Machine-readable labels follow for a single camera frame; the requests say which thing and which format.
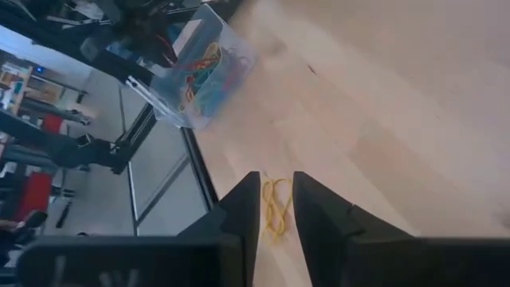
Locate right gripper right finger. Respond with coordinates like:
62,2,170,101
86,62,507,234
293,171,510,287

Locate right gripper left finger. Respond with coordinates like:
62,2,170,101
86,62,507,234
18,171,261,287

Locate blue rubber band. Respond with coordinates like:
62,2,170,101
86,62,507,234
190,67,229,116

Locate rubber bands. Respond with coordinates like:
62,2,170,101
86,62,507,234
175,57,220,73

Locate clear plastic bin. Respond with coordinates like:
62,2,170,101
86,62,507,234
126,3,258,131

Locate red chair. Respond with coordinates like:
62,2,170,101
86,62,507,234
15,171,53,221

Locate black aluminium table frame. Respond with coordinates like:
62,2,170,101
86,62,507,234
0,7,220,237

